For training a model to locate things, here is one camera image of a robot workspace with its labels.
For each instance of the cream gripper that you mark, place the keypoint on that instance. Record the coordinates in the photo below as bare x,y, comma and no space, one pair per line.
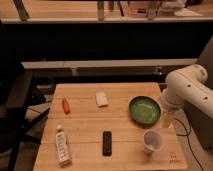
167,118

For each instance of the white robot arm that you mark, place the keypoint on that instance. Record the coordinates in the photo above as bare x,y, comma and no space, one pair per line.
186,84

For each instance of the black remote control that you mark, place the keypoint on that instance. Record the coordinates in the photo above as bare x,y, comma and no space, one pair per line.
107,143

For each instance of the white plastic bottle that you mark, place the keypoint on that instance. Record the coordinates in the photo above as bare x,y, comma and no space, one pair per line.
62,147

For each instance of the black office chair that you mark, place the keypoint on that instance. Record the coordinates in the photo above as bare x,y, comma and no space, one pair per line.
17,93

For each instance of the orange carrot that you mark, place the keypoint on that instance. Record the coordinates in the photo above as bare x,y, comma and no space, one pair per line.
66,106

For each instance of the white sponge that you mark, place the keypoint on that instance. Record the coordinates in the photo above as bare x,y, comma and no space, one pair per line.
101,99

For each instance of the clear plastic cup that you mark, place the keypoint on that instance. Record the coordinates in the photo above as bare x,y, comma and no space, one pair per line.
152,142

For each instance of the green ceramic bowl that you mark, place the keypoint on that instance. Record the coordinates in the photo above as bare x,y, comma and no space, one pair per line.
144,110

